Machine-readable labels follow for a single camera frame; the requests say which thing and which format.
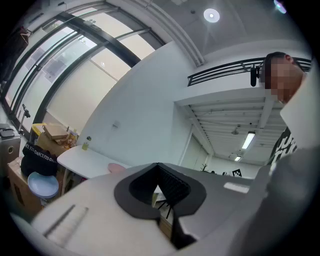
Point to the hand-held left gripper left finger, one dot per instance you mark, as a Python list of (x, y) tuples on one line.
[(100, 212)]

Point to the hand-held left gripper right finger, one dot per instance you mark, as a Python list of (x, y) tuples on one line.
[(220, 205)]

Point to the big pink plate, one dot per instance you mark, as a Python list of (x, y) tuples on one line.
[(116, 167)]

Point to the wooden coat rack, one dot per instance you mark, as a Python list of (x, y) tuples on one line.
[(205, 168)]

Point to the ceiling tube light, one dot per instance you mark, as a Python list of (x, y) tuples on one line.
[(237, 158), (248, 140)]

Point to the light blue stool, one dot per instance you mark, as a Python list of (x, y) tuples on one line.
[(42, 185)]

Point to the black printed bag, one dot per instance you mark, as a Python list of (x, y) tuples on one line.
[(37, 160)]

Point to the yellow bin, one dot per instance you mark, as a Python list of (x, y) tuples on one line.
[(36, 130)]

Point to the silver suitcase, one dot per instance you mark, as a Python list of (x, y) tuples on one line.
[(8, 147)]

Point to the black tripod stand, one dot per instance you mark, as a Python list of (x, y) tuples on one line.
[(25, 112)]

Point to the black balcony railing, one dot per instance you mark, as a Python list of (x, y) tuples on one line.
[(225, 68)]

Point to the person's head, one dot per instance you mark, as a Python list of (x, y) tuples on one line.
[(282, 75)]

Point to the round ceiling lamp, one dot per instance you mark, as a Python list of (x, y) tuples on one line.
[(211, 15)]

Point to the black and white wall tag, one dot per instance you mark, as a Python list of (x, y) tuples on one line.
[(237, 173)]

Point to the black window frame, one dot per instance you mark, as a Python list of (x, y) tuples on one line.
[(117, 42)]

